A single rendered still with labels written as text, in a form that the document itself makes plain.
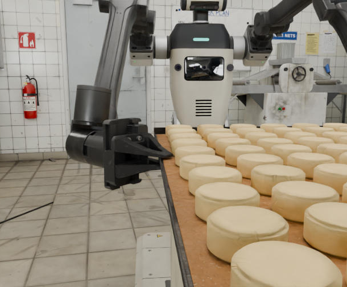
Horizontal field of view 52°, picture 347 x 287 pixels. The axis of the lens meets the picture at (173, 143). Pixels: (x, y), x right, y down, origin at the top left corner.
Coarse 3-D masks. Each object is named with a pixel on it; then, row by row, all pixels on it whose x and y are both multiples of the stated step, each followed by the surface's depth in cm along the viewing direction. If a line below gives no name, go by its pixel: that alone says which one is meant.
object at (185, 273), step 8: (160, 128) 71; (192, 128) 72; (160, 160) 46; (160, 168) 44; (168, 184) 37; (168, 192) 34; (168, 200) 31; (168, 208) 30; (176, 224) 26; (176, 232) 24; (176, 240) 23; (176, 248) 23; (184, 256) 22; (184, 264) 21; (184, 272) 19; (184, 280) 19
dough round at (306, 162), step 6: (288, 156) 41; (294, 156) 40; (300, 156) 40; (306, 156) 40; (312, 156) 40; (318, 156) 40; (324, 156) 40; (330, 156) 40; (288, 162) 40; (294, 162) 39; (300, 162) 39; (306, 162) 38; (312, 162) 38; (318, 162) 38; (324, 162) 38; (330, 162) 38; (300, 168) 39; (306, 168) 38; (312, 168) 38; (306, 174) 38; (312, 174) 38
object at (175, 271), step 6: (174, 240) 63; (174, 246) 63; (174, 252) 63; (174, 258) 63; (174, 264) 63; (174, 270) 64; (174, 276) 64; (180, 276) 54; (174, 282) 64; (180, 282) 54
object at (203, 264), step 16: (160, 144) 59; (176, 176) 39; (176, 192) 34; (176, 208) 30; (192, 208) 30; (192, 224) 26; (192, 240) 24; (288, 240) 24; (304, 240) 24; (192, 256) 22; (208, 256) 22; (192, 272) 20; (208, 272) 20; (224, 272) 20
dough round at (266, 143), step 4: (260, 140) 51; (264, 140) 51; (268, 140) 51; (272, 140) 51; (276, 140) 51; (280, 140) 51; (284, 140) 51; (288, 140) 51; (260, 144) 50; (264, 144) 50; (268, 144) 49; (272, 144) 49; (276, 144) 49; (264, 148) 50; (268, 148) 49; (268, 152) 49
